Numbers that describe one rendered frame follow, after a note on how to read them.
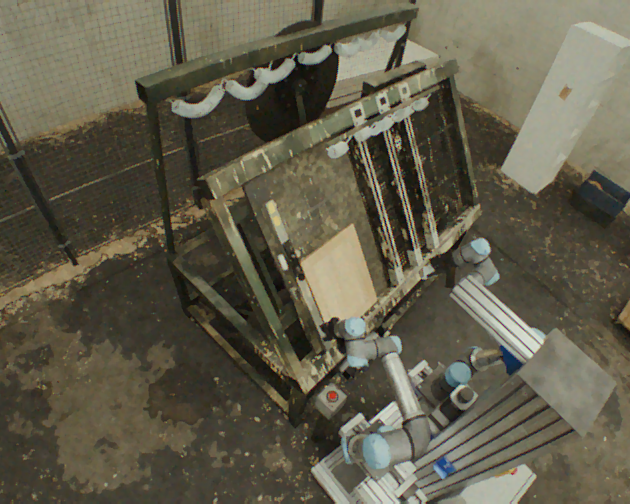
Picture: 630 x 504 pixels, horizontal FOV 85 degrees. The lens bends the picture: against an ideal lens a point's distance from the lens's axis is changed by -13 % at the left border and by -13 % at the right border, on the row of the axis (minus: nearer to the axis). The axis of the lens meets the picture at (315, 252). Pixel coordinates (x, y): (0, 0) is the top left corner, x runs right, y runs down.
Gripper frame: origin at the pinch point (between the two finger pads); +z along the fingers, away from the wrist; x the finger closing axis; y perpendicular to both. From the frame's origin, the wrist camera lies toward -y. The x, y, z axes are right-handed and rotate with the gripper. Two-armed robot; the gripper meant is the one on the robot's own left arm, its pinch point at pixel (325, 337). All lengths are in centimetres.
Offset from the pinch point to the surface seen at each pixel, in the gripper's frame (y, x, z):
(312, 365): -16.3, -1.8, 42.8
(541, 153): 24, -414, 101
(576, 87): 68, -414, 21
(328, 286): 18.6, -29.0, 30.9
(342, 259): 28, -44, 28
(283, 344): 4.0, 11.1, 28.4
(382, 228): 33, -78, 26
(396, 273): 3, -81, 41
